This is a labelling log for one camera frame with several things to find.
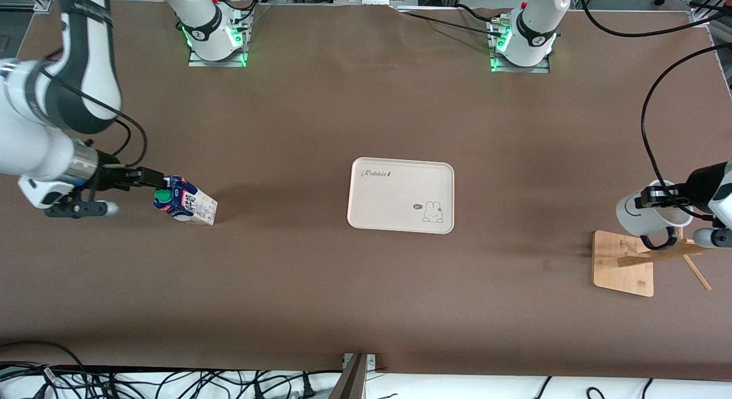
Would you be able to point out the wooden mug rack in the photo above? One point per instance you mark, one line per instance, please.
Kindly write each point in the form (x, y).
(620, 267)

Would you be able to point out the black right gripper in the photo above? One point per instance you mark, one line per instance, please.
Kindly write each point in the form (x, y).
(109, 177)

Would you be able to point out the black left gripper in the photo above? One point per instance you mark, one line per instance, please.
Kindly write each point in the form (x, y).
(699, 186)

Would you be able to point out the cream tray with rabbit print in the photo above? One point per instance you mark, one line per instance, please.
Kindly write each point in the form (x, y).
(400, 193)

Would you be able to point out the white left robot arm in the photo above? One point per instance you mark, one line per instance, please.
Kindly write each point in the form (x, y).
(537, 22)

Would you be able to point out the blue milk carton green cap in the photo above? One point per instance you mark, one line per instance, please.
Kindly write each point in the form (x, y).
(191, 207)

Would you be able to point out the aluminium profile beam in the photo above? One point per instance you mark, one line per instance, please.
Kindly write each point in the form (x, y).
(351, 382)

